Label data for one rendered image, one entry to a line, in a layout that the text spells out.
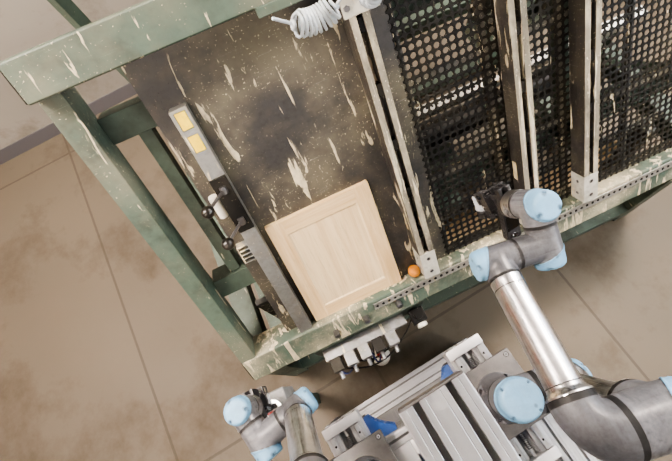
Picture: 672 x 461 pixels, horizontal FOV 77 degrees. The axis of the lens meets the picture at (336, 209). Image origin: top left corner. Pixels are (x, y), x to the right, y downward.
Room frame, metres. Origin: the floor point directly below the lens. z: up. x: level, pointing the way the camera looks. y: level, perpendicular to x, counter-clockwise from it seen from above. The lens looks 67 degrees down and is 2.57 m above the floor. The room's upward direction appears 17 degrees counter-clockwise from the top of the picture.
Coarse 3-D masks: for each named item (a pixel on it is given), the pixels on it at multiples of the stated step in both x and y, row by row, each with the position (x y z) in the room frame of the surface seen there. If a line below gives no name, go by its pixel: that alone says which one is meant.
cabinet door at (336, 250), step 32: (352, 192) 0.59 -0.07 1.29; (288, 224) 0.55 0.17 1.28; (320, 224) 0.53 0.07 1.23; (352, 224) 0.52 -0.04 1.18; (288, 256) 0.47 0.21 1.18; (320, 256) 0.46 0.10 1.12; (352, 256) 0.44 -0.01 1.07; (384, 256) 0.42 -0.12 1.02; (320, 288) 0.37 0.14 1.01; (352, 288) 0.35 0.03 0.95; (384, 288) 0.33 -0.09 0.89
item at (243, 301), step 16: (656, 192) 0.49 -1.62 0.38; (624, 208) 0.50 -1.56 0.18; (592, 224) 0.47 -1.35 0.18; (256, 288) 0.68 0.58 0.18; (448, 288) 0.36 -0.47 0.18; (464, 288) 0.34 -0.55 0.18; (240, 304) 0.46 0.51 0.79; (256, 304) 0.43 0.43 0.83; (432, 304) 0.31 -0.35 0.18; (256, 320) 0.37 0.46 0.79; (272, 320) 0.48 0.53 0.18; (288, 368) 0.18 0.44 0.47; (304, 368) 0.18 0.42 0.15
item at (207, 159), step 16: (176, 112) 0.77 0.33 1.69; (192, 128) 0.74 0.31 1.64; (208, 144) 0.72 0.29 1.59; (208, 160) 0.69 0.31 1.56; (208, 176) 0.66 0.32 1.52; (256, 240) 0.52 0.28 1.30; (256, 256) 0.48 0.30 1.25; (272, 256) 0.48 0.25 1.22; (272, 272) 0.44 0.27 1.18; (288, 288) 0.39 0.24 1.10; (288, 304) 0.34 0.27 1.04; (304, 320) 0.29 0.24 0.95
